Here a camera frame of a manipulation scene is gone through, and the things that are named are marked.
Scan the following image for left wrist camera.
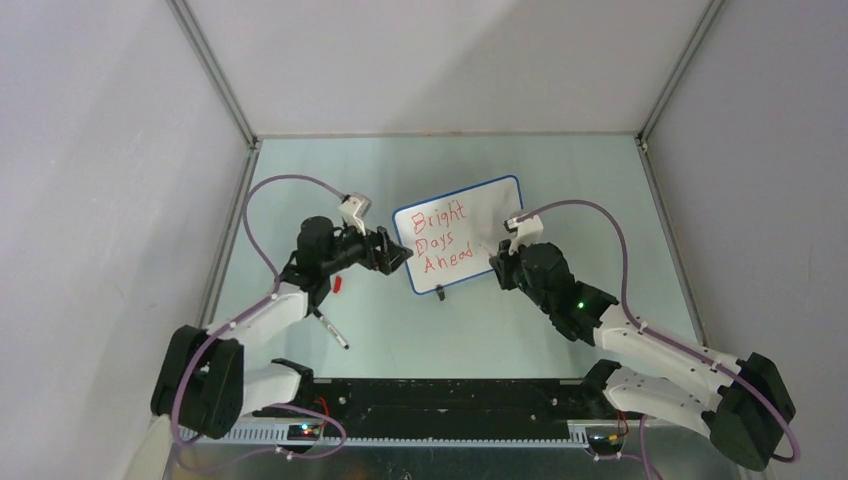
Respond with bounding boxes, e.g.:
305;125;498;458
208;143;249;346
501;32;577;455
338;193;372;235

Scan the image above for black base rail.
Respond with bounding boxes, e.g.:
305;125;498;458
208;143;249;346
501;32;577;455
152;377;757;450

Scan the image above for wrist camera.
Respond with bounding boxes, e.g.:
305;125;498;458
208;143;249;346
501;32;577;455
338;193;372;235
504;213;544;255

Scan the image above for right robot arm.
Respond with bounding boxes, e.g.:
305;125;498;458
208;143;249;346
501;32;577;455
490;240;796;471

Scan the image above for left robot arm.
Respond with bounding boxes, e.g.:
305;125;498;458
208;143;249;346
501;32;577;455
150;216;414;439

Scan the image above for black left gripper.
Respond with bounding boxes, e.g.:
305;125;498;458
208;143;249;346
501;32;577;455
321;216;411;276

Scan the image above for black whiteboard marker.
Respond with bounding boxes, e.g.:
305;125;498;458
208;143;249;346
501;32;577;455
311;307;350;350

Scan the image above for white blue-framed whiteboard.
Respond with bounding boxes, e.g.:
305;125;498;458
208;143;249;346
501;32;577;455
392;175;524;295

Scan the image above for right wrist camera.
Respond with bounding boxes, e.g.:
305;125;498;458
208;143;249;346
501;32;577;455
504;213;544;255

